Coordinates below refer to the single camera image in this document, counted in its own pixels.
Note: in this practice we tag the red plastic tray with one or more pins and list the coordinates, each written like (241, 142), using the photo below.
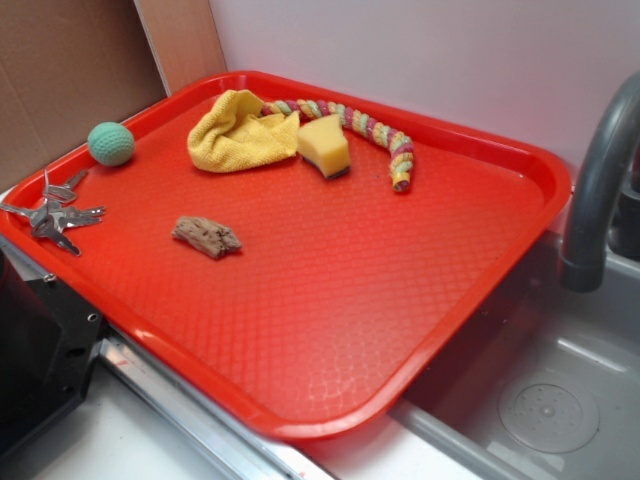
(343, 291)

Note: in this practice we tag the yellow sponge wedge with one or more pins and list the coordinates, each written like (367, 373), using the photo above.
(322, 143)

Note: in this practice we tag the brown wood piece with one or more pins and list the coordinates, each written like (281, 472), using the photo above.
(207, 236)

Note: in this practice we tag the yellow microfiber cloth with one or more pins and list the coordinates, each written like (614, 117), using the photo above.
(235, 135)

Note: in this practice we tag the light wooden board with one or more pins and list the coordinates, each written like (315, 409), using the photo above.
(183, 39)

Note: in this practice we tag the grey plastic sink basin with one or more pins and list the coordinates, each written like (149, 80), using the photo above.
(540, 382)

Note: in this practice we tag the silver key bunch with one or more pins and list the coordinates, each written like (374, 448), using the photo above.
(57, 212)

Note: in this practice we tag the grey toy faucet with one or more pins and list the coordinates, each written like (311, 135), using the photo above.
(604, 212)

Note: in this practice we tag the brown cardboard panel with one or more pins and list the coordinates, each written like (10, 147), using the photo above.
(65, 67)

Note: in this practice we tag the multicolour braided rope toy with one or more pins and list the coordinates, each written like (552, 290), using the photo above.
(399, 145)

